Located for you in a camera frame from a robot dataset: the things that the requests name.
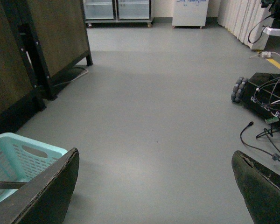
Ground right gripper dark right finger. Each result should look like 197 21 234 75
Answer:
231 150 280 224

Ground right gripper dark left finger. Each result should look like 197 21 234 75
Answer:
0 148 79 224

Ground dark basket handle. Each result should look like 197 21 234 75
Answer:
0 181 26 189

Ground light blue plastic basket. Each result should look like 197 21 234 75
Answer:
0 132 69 208

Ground white power strip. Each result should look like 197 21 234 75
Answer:
249 51 280 70

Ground dark wooden produce stand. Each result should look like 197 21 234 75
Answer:
0 0 93 134

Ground white pleated curtain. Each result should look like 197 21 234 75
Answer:
217 0 273 50

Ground glass door refrigerator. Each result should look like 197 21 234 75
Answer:
83 0 154 28

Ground white chest freezer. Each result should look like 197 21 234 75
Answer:
172 0 209 29

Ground black floor cable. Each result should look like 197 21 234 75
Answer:
239 121 280 168

